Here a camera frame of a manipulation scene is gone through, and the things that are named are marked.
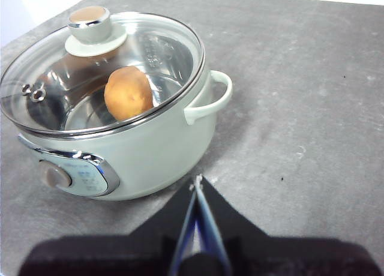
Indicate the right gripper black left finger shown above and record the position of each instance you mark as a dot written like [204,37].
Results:
[120,255]

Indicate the pale green electric cooking pot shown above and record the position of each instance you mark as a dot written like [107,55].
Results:
[156,156]

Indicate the glass lid with green knob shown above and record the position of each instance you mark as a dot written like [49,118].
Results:
[90,33]

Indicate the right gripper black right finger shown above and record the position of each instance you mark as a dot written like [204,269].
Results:
[270,255]

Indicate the brown potato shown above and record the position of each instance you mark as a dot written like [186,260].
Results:
[129,93]

